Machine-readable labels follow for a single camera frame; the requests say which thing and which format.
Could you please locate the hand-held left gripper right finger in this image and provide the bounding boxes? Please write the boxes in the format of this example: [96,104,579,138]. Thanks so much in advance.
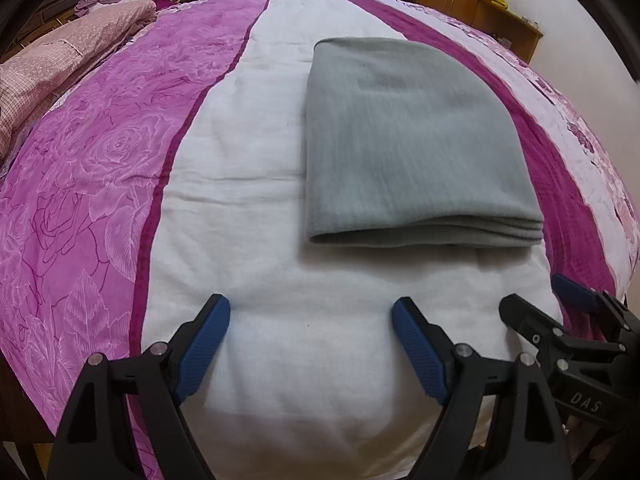
[391,296,573,480]

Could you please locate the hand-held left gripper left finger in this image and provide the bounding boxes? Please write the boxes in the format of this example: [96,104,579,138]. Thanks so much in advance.
[47,294,232,480]

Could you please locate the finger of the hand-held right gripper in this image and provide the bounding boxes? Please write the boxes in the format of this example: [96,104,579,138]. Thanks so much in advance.
[500,294,571,361]
[551,274,640,333]

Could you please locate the gray pants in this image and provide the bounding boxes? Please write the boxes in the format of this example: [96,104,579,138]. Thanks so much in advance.
[301,36,546,250]

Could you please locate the purple white striped blanket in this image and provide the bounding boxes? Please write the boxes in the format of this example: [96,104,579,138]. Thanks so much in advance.
[0,0,640,480]

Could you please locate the pink quilt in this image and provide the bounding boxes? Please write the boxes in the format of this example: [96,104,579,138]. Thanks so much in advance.
[0,0,159,161]

